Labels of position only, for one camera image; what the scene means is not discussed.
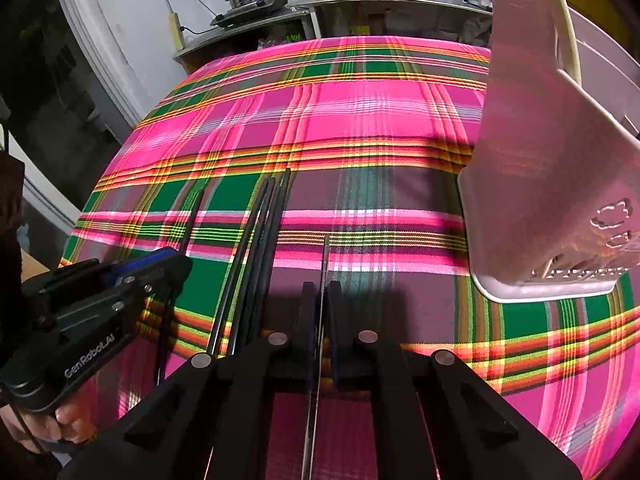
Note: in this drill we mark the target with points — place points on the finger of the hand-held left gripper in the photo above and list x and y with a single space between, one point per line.
170 270
127 265

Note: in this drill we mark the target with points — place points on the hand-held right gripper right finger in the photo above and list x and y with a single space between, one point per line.
336 320

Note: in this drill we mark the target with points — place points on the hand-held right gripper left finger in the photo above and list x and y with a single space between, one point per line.
306 320

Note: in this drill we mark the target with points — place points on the metal chopstick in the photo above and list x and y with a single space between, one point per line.
325 260

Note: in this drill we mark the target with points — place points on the pink plastic utensil basket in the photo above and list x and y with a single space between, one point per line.
540 160

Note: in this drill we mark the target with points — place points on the light wooden chopstick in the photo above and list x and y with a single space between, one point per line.
565 25

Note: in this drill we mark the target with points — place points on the person's left hand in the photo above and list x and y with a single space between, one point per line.
67 417

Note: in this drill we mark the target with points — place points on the pink plaid tablecloth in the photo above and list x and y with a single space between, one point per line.
350 110

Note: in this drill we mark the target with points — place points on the low steel counter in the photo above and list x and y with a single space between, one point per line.
210 45

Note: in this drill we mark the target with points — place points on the beige power strip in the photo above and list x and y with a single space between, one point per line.
175 32

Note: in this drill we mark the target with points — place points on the black cooktop stove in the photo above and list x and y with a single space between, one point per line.
250 14

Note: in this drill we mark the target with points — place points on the long steel counter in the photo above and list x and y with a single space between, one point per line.
375 0

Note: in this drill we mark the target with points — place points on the white door frame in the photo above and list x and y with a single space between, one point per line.
100 50

